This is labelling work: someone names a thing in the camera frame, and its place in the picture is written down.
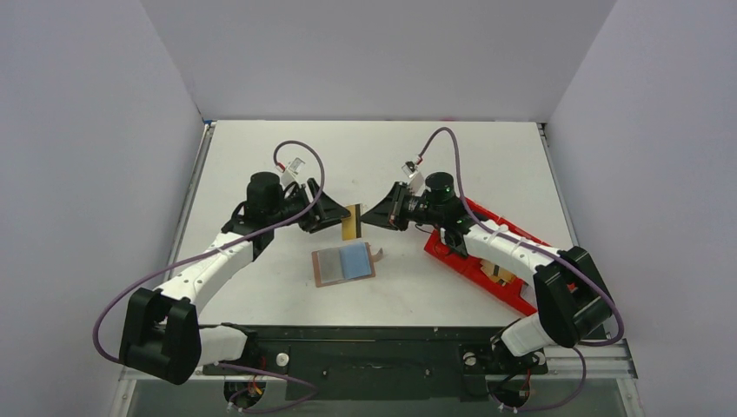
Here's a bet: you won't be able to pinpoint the tan striped credit card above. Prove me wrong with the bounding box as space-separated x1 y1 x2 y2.
341 203 362 241

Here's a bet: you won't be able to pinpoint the brown leather card holder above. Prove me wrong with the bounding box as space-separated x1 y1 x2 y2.
311 242 384 288

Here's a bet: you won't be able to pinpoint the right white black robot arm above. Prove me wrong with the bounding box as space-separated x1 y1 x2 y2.
361 172 614 357

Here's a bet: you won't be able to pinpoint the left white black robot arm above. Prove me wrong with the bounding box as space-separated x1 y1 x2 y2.
118 172 350 385

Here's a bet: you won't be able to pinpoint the tan cards in tray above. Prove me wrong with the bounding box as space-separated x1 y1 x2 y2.
480 260 516 286

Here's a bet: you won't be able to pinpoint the red plastic compartment tray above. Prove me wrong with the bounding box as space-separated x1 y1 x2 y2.
419 197 551 316

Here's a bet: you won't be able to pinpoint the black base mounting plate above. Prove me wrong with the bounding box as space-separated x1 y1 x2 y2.
143 321 548 403

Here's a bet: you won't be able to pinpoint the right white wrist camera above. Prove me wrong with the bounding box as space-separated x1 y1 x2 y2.
402 161 424 195

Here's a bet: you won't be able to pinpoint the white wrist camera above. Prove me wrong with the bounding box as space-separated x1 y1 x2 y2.
402 161 424 195
276 157 305 188

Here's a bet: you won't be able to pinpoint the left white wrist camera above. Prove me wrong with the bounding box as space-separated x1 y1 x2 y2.
276 157 305 188

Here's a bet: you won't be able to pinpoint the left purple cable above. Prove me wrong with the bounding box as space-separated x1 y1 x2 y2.
92 140 327 415

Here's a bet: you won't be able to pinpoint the aluminium frame rail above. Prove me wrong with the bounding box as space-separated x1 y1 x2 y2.
119 336 638 385

